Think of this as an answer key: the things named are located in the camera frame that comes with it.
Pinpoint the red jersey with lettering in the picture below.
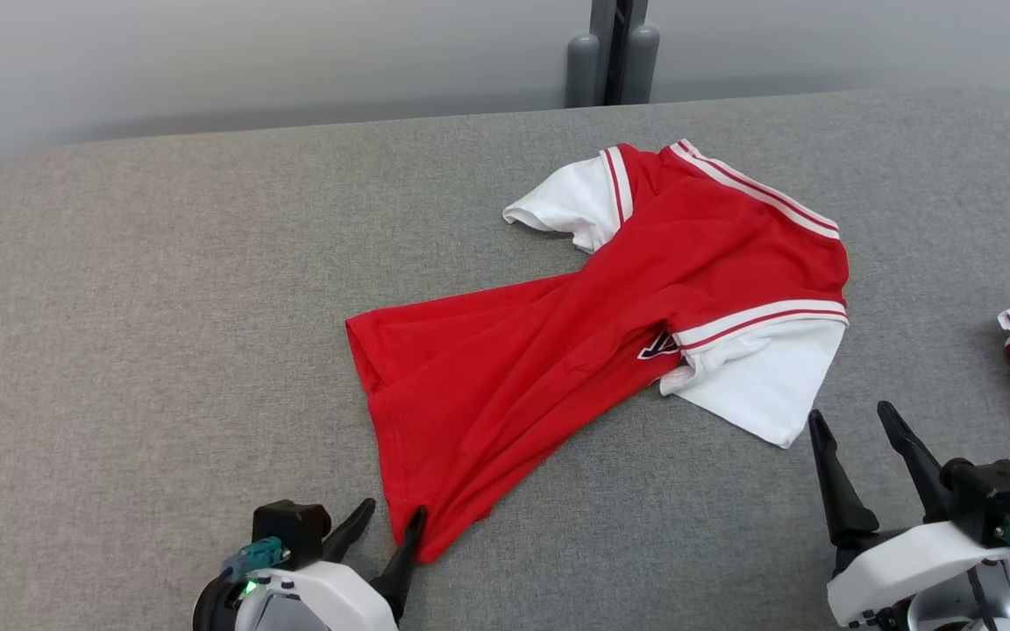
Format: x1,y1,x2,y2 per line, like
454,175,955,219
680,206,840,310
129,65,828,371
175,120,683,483
345,138,850,564

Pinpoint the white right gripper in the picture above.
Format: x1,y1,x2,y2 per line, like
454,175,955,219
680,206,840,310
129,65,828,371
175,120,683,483
807,401,1010,628

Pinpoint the grey fabric sofa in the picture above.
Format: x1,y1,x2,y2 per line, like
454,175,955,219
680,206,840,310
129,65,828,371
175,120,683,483
0,86,1010,631

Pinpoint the grey cylindrical post foot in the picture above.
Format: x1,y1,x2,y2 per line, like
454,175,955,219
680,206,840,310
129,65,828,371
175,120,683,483
628,25,661,105
566,33,601,109

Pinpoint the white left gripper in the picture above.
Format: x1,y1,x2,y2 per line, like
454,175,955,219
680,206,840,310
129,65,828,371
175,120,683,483
233,498,429,631

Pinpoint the grey metal partition post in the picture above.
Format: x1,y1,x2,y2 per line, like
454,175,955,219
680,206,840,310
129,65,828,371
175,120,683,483
590,0,649,106

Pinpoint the teal plug left camera cable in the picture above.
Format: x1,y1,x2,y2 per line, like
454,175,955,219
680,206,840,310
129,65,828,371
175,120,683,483
222,537,286,585

